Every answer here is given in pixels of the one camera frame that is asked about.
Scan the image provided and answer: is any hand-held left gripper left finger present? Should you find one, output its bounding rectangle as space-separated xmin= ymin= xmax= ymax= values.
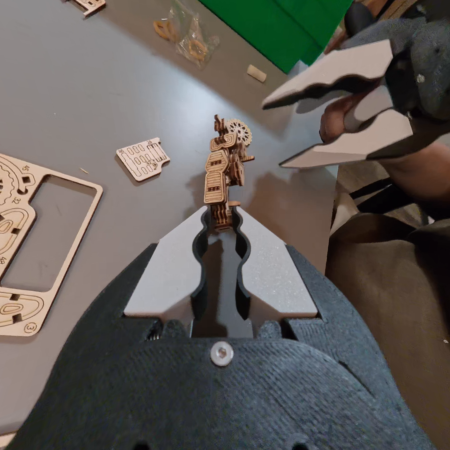
xmin=124 ymin=206 xmax=211 ymax=321

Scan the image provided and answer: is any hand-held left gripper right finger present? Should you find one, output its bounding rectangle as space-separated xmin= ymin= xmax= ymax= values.
xmin=229 ymin=207 xmax=319 ymax=321

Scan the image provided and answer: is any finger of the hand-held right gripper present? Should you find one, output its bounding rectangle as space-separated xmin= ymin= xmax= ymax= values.
xmin=262 ymin=39 xmax=394 ymax=113
xmin=279 ymin=109 xmax=413 ymax=169

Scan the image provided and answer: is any small wooden puzzle model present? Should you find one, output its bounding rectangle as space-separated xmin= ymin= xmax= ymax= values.
xmin=204 ymin=114 xmax=255 ymax=233

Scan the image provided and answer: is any person's right forearm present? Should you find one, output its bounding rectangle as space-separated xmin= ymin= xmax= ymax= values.
xmin=378 ymin=141 xmax=450 ymax=209

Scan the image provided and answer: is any grey desk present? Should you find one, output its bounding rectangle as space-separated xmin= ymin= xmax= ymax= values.
xmin=0 ymin=0 xmax=339 ymax=440

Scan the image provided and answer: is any person's right hand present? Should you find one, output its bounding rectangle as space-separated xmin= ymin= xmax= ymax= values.
xmin=320 ymin=94 xmax=366 ymax=143

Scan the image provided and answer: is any green plastic box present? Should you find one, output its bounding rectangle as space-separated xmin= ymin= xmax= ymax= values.
xmin=199 ymin=0 xmax=354 ymax=74

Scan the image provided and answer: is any large wooden puzzle sheet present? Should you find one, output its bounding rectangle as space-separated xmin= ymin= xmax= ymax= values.
xmin=0 ymin=153 xmax=103 ymax=337

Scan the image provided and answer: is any person's dark olive clothing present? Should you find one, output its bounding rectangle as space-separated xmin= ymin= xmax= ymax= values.
xmin=325 ymin=210 xmax=450 ymax=450

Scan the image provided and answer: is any small rectangular wooden puzzle sheet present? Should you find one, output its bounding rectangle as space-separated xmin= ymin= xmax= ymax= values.
xmin=116 ymin=138 xmax=171 ymax=182

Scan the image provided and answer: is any clear bag of rubber bands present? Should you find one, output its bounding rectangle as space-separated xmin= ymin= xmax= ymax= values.
xmin=154 ymin=0 xmax=220 ymax=69

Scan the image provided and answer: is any small notched wooden puzzle piece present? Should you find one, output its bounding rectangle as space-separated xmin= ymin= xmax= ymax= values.
xmin=67 ymin=0 xmax=106 ymax=17

